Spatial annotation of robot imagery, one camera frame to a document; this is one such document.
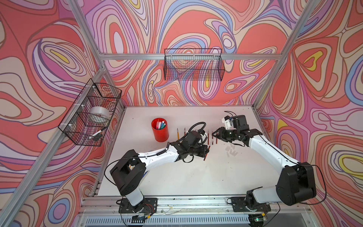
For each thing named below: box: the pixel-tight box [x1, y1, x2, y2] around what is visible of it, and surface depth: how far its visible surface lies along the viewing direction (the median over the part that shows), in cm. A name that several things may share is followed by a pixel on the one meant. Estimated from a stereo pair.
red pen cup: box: [151, 117, 170, 143], surface depth 97 cm
